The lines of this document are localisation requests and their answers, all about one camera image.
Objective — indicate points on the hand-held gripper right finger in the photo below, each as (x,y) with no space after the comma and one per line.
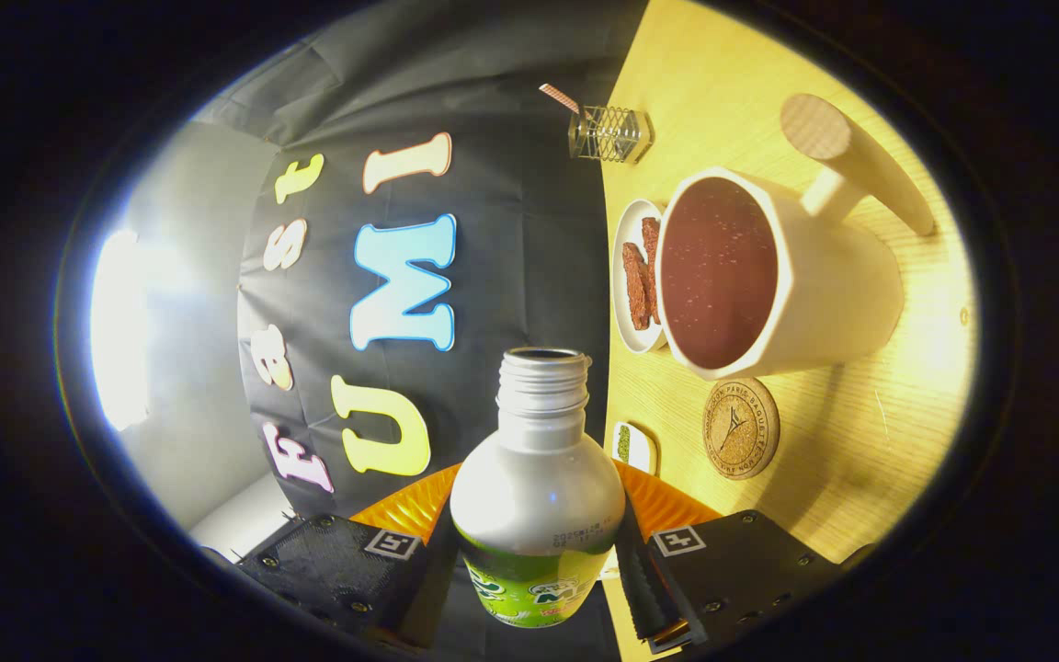
(741,570)

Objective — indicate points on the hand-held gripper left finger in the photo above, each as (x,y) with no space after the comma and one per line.
(336,570)

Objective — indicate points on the round cork coaster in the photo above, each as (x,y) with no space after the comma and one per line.
(741,428)

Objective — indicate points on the silver bottle with green label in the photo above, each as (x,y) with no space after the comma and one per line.
(537,496)

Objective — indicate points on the white divided plate of beans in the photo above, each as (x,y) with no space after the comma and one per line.
(638,450)

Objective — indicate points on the light wooden table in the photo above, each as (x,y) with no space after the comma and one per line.
(860,441)

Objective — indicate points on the brown meat slice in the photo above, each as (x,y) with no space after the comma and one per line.
(652,257)
(635,290)

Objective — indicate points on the round white plate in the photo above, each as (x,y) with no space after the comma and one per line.
(623,230)

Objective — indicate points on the striped paper straw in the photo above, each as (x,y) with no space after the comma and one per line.
(559,97)

